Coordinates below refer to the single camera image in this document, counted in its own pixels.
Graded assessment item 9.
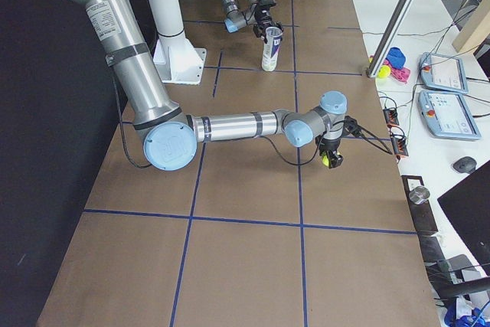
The blue cloth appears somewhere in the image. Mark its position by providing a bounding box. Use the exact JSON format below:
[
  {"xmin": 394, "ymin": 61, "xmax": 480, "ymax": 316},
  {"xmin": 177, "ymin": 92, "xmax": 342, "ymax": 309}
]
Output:
[{"xmin": 386, "ymin": 47, "xmax": 406, "ymax": 70}]

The upper teach pendant tablet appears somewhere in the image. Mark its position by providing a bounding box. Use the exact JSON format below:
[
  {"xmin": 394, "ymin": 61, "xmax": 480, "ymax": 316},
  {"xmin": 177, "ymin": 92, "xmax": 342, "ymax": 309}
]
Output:
[{"xmin": 419, "ymin": 52, "xmax": 469, "ymax": 94}]

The teach pendant tablet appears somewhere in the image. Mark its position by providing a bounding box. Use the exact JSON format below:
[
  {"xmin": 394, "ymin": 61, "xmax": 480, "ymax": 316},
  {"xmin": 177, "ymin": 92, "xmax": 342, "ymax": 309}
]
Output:
[
  {"xmin": 419, "ymin": 52, "xmax": 469, "ymax": 94},
  {"xmin": 418, "ymin": 90, "xmax": 482, "ymax": 141}
]

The orange black power strip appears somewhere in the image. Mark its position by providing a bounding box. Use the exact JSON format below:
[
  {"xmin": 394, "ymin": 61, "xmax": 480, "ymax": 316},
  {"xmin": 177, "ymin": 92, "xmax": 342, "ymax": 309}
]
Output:
[{"xmin": 383, "ymin": 107, "xmax": 400, "ymax": 128}]

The aluminium frame post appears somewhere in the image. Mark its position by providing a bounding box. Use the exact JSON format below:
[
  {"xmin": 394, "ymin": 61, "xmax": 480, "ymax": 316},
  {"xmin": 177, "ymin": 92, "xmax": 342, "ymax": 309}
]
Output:
[{"xmin": 366, "ymin": 0, "xmax": 414, "ymax": 78}]

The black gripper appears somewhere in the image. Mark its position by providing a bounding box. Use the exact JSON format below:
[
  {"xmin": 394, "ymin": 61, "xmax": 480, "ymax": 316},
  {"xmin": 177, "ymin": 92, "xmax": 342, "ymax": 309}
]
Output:
[
  {"xmin": 253, "ymin": 7, "xmax": 283, "ymax": 44},
  {"xmin": 316, "ymin": 136, "xmax": 343, "ymax": 168}
]

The clear tennis ball can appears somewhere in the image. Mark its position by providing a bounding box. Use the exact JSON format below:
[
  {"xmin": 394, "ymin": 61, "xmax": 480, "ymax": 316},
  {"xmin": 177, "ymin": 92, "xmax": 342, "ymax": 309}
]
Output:
[{"xmin": 262, "ymin": 27, "xmax": 283, "ymax": 72}]

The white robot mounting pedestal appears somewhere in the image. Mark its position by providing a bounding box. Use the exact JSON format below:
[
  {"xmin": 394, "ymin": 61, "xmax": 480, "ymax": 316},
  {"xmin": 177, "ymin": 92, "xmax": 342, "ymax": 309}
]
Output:
[{"xmin": 149, "ymin": 0, "xmax": 207, "ymax": 85}]

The lower teach pendant tablet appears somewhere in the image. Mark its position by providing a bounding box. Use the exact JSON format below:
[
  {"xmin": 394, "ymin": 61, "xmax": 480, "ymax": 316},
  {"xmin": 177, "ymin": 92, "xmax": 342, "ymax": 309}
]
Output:
[{"xmin": 418, "ymin": 90, "xmax": 482, "ymax": 141}]

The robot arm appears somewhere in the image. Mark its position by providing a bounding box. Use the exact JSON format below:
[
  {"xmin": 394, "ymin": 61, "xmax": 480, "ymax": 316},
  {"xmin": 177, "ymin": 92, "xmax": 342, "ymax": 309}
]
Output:
[
  {"xmin": 221, "ymin": 0, "xmax": 284, "ymax": 44},
  {"xmin": 72, "ymin": 0, "xmax": 347, "ymax": 171}
]

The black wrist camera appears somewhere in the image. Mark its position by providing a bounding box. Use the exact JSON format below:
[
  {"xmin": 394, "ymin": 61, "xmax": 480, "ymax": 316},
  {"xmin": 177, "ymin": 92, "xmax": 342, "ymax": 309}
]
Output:
[
  {"xmin": 256, "ymin": 0, "xmax": 276, "ymax": 12},
  {"xmin": 342, "ymin": 116, "xmax": 363, "ymax": 138}
]

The pink cloth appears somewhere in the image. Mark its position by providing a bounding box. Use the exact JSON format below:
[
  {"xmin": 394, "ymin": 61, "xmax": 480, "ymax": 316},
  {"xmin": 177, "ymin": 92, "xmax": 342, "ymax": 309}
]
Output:
[{"xmin": 384, "ymin": 59, "xmax": 411, "ymax": 84}]

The black computer monitor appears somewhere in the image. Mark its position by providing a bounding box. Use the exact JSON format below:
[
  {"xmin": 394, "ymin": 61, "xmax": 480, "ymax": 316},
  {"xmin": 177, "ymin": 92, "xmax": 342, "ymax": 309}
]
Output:
[{"xmin": 438, "ymin": 162, "xmax": 490, "ymax": 274}]

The black computer mouse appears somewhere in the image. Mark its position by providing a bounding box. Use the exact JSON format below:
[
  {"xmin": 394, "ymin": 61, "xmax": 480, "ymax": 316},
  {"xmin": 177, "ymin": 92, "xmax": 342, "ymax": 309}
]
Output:
[{"xmin": 452, "ymin": 156, "xmax": 477, "ymax": 174}]

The spare tennis ball on desk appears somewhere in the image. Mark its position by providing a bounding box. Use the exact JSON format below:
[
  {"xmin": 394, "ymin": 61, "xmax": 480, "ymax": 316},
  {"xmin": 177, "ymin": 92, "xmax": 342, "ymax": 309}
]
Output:
[{"xmin": 377, "ymin": 65, "xmax": 391, "ymax": 79}]

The small metal cup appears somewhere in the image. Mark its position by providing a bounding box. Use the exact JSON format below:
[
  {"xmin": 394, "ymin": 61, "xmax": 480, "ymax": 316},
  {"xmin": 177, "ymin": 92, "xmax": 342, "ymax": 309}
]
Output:
[{"xmin": 408, "ymin": 185, "xmax": 430, "ymax": 205}]

